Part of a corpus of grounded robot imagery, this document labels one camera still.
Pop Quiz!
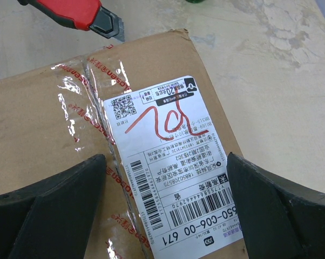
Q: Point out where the white shipping label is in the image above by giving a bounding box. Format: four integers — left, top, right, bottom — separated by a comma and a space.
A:
103, 76, 242, 258

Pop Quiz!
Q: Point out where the red black utility knife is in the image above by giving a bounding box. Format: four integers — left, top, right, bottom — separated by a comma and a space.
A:
19, 0, 125, 42

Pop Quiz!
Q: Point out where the brown cardboard express box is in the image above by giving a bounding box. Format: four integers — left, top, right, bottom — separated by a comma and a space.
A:
0, 29, 248, 258

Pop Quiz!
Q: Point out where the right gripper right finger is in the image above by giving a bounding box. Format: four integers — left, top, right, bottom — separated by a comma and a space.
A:
227, 153, 325, 258

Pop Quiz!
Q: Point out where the far green glass bottle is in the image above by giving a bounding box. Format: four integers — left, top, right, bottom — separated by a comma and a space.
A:
186, 0, 205, 4

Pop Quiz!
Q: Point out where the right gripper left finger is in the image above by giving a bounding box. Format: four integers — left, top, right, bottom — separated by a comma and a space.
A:
0, 154, 106, 258

